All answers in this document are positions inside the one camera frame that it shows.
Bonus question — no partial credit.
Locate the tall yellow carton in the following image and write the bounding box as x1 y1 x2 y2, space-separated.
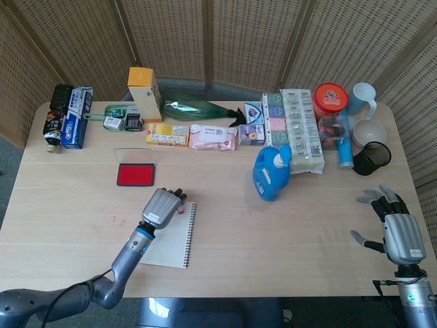
127 66 165 124

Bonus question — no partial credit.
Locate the flat yellow box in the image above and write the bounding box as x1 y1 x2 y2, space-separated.
145 122 191 148

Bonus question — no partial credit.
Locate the wooden perforated folding screen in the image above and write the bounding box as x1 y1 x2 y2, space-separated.
0 0 437 219

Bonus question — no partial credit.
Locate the green plastic tray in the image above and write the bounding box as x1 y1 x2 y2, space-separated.
83 104 144 133

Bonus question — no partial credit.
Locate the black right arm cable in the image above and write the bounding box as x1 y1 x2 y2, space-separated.
371 279 400 328

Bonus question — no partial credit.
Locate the small white box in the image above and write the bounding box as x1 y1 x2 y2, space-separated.
104 115 124 131

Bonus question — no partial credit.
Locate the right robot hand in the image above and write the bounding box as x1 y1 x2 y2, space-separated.
350 184 426 266

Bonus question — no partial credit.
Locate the blue toothpaste box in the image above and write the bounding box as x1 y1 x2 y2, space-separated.
60 85 94 150

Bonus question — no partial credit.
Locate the blue detergent bottle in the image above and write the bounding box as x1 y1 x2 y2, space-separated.
251 143 293 202

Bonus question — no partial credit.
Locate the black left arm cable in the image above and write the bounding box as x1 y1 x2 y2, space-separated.
37 268 113 322

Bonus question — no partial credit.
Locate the red ink pad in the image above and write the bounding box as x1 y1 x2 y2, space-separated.
113 147 157 187

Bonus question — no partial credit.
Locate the white blue soap box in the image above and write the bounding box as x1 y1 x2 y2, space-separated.
243 101 264 125

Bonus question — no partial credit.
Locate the pastel tissue multipack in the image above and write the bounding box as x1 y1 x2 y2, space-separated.
260 92 291 150

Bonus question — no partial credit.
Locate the light blue mug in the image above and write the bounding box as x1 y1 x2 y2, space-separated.
347 82 379 120

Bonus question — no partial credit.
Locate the beige bowl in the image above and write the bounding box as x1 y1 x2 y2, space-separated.
351 118 388 150

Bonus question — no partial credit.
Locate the small purple box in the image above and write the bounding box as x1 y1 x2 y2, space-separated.
238 123 266 147

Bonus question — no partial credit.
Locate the black mesh pen cup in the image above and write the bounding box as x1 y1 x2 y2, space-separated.
351 141 392 177

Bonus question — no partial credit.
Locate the long white sponge package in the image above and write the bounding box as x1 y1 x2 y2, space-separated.
279 87 326 176

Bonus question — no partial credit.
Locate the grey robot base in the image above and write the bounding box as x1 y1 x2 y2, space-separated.
136 297 284 328

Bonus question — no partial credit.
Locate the white spiral notebook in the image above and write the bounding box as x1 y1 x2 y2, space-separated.
138 202 198 270

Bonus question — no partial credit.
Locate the green plastic spray bottle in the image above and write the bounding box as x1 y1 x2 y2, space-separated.
160 94 247 127

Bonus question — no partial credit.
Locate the orange lid snack jar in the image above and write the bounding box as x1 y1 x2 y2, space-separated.
313 83 350 119

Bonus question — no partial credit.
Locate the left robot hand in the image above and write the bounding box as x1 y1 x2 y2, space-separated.
141 187 188 230

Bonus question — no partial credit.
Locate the clear plastic snack box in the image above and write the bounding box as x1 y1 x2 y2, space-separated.
318 114 346 150

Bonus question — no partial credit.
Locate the pink wet wipes pack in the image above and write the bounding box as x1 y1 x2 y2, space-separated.
188 123 238 152

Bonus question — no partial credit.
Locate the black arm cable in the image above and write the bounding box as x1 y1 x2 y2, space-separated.
37 268 113 322
371 279 400 328

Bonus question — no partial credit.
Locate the blue cylindrical tube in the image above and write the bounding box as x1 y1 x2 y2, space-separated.
336 109 355 171

